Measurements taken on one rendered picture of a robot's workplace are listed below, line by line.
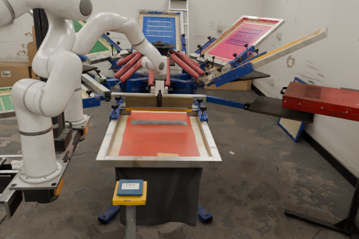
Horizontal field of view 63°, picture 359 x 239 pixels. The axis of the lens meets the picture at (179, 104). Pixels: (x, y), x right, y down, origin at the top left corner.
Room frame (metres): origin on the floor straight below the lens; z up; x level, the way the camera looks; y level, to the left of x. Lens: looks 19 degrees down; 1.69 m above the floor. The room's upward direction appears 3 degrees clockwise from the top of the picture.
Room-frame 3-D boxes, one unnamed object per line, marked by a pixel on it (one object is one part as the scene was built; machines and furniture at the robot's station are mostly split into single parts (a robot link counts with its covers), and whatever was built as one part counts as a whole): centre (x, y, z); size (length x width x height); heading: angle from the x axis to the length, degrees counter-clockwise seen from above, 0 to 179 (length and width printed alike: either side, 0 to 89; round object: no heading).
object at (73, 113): (1.27, 0.51, 1.21); 0.16 x 0.13 x 0.15; 97
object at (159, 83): (1.71, 0.12, 1.20); 0.10 x 0.07 x 0.11; 5
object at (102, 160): (1.59, 0.11, 0.97); 0.79 x 0.58 x 0.04; 5
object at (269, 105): (2.36, -0.40, 0.91); 1.34 x 0.40 x 0.08; 65
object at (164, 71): (1.69, 0.15, 1.33); 0.15 x 0.10 x 0.11; 139
